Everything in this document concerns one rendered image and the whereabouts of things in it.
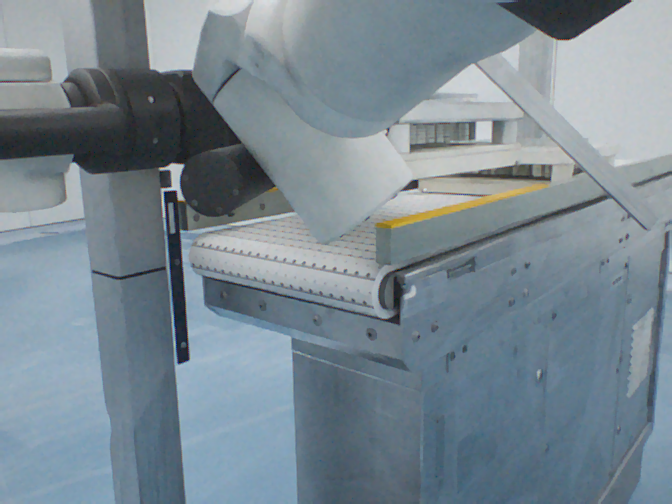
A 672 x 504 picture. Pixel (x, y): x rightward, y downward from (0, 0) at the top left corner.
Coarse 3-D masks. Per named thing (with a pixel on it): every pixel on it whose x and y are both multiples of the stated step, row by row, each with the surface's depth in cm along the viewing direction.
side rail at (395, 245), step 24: (624, 168) 98; (648, 168) 109; (552, 192) 75; (576, 192) 81; (600, 192) 90; (456, 216) 56; (480, 216) 60; (504, 216) 65; (528, 216) 70; (384, 240) 49; (408, 240) 51; (432, 240) 54; (456, 240) 57
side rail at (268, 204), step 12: (276, 192) 76; (180, 204) 66; (252, 204) 73; (264, 204) 74; (276, 204) 76; (288, 204) 78; (180, 216) 67; (192, 216) 66; (204, 216) 68; (240, 216) 72; (252, 216) 73; (264, 216) 75; (180, 228) 67; (192, 228) 66; (204, 228) 68
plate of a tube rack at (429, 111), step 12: (420, 108) 53; (432, 108) 55; (444, 108) 56; (456, 108) 58; (468, 108) 59; (480, 108) 61; (492, 108) 63; (504, 108) 65; (516, 108) 67; (408, 120) 52; (420, 120) 53; (432, 120) 55; (444, 120) 56; (456, 120) 58; (468, 120) 60; (480, 120) 62; (492, 120) 64; (504, 120) 66; (516, 120) 68
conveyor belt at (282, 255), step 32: (640, 160) 156; (416, 192) 100; (256, 224) 72; (288, 224) 72; (512, 224) 71; (192, 256) 66; (224, 256) 63; (256, 256) 60; (288, 256) 58; (320, 256) 56; (352, 256) 55; (288, 288) 57; (320, 288) 54; (352, 288) 52
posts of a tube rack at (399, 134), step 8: (392, 128) 52; (400, 128) 52; (408, 128) 53; (496, 128) 68; (504, 128) 68; (512, 128) 68; (392, 136) 52; (400, 136) 52; (408, 136) 53; (496, 136) 68; (504, 136) 68; (512, 136) 68; (392, 144) 52; (400, 144) 52; (408, 144) 53; (400, 152) 53; (408, 152) 53
